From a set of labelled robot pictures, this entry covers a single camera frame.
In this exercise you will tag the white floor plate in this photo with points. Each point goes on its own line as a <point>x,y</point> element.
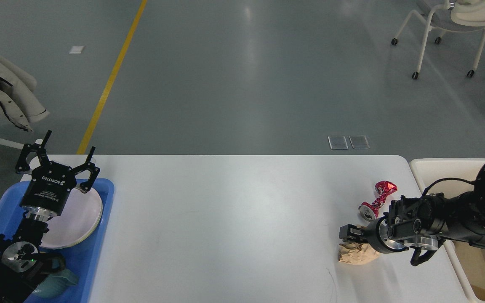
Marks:
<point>76,49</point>

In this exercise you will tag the pink plate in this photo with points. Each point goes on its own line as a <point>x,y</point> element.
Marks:
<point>80,217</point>

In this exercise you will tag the beige plastic bin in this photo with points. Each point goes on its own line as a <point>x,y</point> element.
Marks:
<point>425,172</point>

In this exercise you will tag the white chair on wheels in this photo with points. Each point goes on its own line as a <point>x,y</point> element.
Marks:
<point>461,16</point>

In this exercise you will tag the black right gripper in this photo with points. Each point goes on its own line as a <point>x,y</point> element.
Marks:
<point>375,234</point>

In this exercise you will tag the crushed red can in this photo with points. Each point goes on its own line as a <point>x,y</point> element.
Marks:
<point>370,211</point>

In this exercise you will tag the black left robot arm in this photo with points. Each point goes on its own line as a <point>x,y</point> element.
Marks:
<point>23,267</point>

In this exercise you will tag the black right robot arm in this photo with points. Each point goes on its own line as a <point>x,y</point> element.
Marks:
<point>425,223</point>

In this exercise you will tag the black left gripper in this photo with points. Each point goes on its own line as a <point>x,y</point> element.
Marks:
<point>52,182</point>

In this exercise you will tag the brown paper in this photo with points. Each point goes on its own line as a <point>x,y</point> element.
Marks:
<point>357,253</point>

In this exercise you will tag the dark teal mug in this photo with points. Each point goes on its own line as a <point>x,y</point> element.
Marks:
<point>56,282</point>

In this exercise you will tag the brown paper bag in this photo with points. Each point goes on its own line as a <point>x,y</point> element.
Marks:
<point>473,264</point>

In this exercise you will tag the blue plastic tray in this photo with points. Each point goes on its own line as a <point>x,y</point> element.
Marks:
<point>81,259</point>

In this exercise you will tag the grey floor socket cover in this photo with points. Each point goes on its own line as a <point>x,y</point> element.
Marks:
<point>338,143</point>
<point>359,142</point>

